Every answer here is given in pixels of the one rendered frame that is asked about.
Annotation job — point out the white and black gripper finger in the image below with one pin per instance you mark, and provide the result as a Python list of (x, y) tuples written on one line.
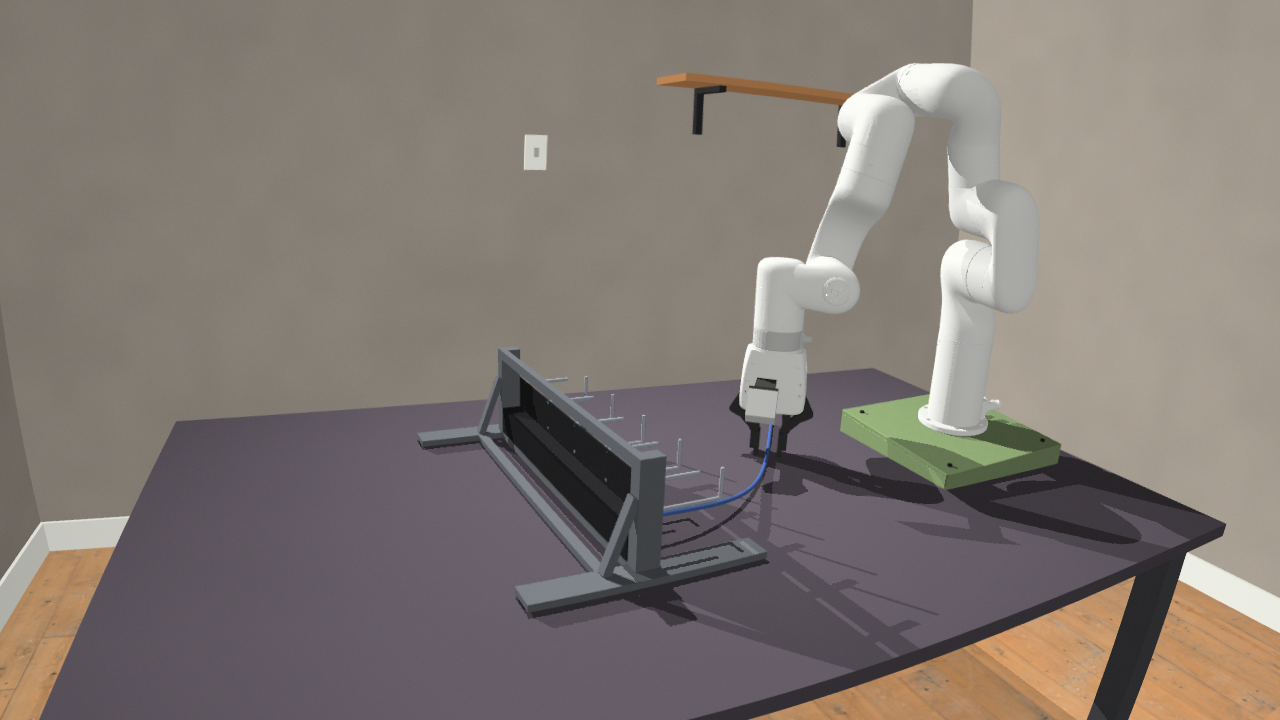
[(789, 423), (754, 427)]

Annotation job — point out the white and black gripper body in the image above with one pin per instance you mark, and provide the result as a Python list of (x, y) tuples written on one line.
[(788, 368)]

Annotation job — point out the grey patch panel rack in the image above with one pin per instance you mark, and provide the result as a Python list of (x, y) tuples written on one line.
[(592, 482)]

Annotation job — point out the blue cable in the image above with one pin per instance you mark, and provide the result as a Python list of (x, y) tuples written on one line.
[(717, 503)]

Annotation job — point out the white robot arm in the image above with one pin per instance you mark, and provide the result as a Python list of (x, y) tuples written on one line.
[(980, 204)]

